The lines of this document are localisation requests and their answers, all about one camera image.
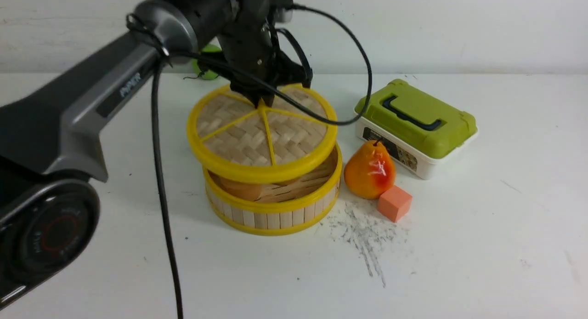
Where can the white box with green lid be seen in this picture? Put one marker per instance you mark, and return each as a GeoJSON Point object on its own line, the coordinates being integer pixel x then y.
{"type": "Point", "coordinates": [420, 132]}

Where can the yellow woven steamer lid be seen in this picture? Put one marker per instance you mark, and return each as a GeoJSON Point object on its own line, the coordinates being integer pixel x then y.
{"type": "Point", "coordinates": [236, 140]}

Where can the orange yellow toy pear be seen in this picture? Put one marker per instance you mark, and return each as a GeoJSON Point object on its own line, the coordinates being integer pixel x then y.
{"type": "Point", "coordinates": [370, 172]}

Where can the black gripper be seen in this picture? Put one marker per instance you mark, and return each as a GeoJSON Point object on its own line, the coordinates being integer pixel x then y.
{"type": "Point", "coordinates": [252, 42]}

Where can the yellow bamboo steamer basket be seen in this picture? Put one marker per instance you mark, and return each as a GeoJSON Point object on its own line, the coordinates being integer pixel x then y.
{"type": "Point", "coordinates": [281, 210]}

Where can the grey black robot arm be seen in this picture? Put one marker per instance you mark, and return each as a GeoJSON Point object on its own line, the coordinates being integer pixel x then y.
{"type": "Point", "coordinates": [50, 140]}

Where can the brown bun in steamer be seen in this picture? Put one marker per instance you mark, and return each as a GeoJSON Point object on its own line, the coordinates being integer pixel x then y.
{"type": "Point", "coordinates": [245, 191]}

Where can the orange foam cube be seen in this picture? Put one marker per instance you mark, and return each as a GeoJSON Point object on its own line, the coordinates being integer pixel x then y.
{"type": "Point", "coordinates": [394, 204]}

